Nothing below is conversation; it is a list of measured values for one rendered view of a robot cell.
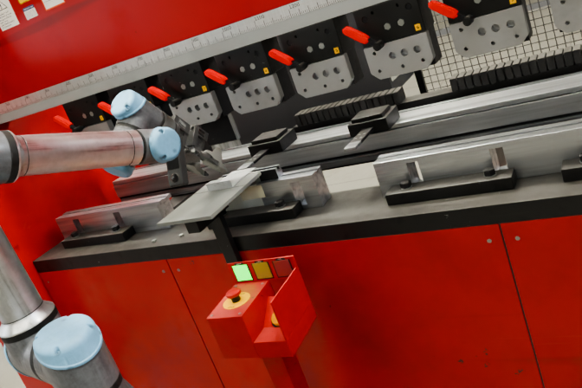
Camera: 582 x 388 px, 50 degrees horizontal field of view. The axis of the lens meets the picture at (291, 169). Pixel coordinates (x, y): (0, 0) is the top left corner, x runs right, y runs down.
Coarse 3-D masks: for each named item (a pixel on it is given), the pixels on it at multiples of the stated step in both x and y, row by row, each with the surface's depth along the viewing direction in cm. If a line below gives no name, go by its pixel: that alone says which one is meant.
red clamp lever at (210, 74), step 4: (208, 68) 159; (204, 72) 158; (208, 72) 158; (212, 72) 158; (216, 72) 158; (208, 76) 158; (212, 76) 158; (216, 76) 157; (220, 76) 157; (224, 76) 158; (216, 80) 158; (220, 80) 157; (224, 80) 157; (228, 80) 158; (228, 84) 157; (232, 84) 156; (236, 84) 157; (240, 84) 159; (232, 88) 156; (236, 88) 157
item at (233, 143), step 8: (216, 120) 172; (224, 120) 171; (232, 120) 171; (208, 128) 174; (216, 128) 173; (224, 128) 172; (232, 128) 171; (208, 136) 175; (216, 136) 174; (224, 136) 173; (232, 136) 172; (240, 136) 173; (216, 144) 175; (224, 144) 175; (232, 144) 174; (240, 144) 173
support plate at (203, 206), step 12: (216, 180) 179; (252, 180) 168; (204, 192) 171; (216, 192) 167; (228, 192) 163; (240, 192) 162; (180, 204) 168; (192, 204) 164; (204, 204) 160; (216, 204) 157; (168, 216) 162; (180, 216) 159; (192, 216) 155; (204, 216) 152
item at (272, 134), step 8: (264, 136) 194; (272, 136) 191; (280, 136) 191; (288, 136) 193; (296, 136) 197; (256, 144) 193; (264, 144) 191; (272, 144) 190; (280, 144) 189; (288, 144) 193; (256, 152) 194; (264, 152) 188; (272, 152) 191; (248, 160) 186; (256, 160) 184; (240, 168) 180; (248, 168) 179
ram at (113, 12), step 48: (96, 0) 169; (144, 0) 162; (192, 0) 156; (240, 0) 150; (288, 0) 145; (384, 0) 135; (0, 48) 192; (48, 48) 184; (96, 48) 176; (144, 48) 168; (0, 96) 201
